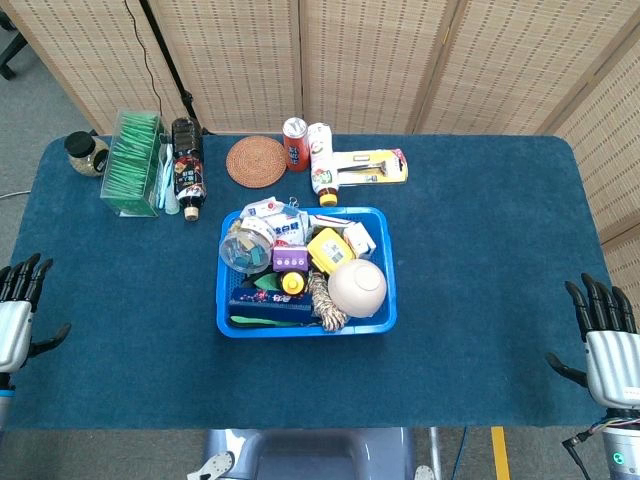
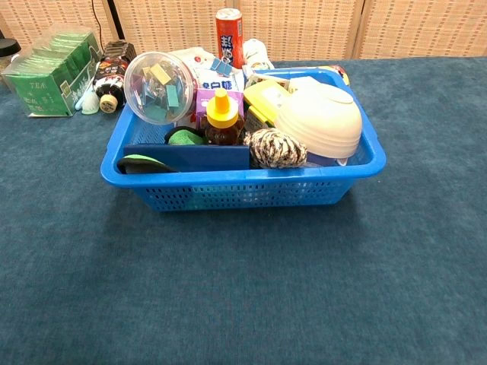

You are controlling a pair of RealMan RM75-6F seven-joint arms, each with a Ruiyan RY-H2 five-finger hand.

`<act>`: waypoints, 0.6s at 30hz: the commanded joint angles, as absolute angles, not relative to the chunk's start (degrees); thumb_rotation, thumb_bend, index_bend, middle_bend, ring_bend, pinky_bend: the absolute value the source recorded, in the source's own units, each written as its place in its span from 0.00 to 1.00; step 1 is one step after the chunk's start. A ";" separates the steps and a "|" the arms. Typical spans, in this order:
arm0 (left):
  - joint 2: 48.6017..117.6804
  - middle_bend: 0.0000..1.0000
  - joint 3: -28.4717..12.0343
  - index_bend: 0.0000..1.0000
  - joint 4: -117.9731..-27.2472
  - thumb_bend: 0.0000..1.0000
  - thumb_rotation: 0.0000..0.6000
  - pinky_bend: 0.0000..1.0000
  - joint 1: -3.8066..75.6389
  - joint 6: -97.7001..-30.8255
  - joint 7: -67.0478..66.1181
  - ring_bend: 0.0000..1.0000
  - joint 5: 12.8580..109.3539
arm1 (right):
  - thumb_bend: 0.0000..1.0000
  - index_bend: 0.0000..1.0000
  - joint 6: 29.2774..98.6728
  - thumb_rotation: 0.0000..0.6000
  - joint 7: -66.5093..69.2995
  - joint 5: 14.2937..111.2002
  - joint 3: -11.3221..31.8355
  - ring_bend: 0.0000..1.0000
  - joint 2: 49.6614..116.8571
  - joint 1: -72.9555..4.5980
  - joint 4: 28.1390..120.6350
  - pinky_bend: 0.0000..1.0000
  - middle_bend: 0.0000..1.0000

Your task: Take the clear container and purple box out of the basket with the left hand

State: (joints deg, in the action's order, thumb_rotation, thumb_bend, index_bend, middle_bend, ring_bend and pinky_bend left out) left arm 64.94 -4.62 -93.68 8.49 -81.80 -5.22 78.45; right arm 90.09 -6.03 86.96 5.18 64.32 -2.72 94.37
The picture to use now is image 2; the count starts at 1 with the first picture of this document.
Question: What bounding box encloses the honey bear bottle yellow cap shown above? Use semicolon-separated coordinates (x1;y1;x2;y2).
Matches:
200;87;244;146

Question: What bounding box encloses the glass jar black lid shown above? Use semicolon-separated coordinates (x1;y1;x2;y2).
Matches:
0;39;22;77

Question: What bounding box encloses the blue plastic basket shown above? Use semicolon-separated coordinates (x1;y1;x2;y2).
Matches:
100;68;387;213

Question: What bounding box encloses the purple small box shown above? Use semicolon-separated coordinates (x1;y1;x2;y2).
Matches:
196;87;245;132

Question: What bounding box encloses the thin black hanging cable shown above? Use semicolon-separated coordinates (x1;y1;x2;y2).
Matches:
90;0;106;43

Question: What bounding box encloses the flat green black pad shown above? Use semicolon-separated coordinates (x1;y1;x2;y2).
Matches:
116;154;180;175

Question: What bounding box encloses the clear jar of binder clips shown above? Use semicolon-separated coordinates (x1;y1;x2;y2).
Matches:
123;51;199;125

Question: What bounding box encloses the red drink can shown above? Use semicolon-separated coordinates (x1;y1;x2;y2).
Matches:
215;8;244;69

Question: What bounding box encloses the long dark blue box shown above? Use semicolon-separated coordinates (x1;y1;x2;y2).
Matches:
123;143;251;173

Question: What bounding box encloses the bamboo folding screen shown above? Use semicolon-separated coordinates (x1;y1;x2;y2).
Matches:
0;0;487;62

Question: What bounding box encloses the cream ribbed bowl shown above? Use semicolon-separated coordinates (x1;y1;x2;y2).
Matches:
274;75;364;159

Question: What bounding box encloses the yellow plastic case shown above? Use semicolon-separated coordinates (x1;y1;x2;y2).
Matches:
243;79;292;132

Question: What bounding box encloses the striped twine ball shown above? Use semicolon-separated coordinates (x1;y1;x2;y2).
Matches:
243;128;308;170

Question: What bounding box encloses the light blue plastic item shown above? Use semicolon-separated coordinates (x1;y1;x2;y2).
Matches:
74;78;100;115

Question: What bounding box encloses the clear box of green tea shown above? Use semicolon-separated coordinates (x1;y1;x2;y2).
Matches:
2;30;103;118

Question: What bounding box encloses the dark snack bottle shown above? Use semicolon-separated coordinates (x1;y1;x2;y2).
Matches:
93;40;137;114

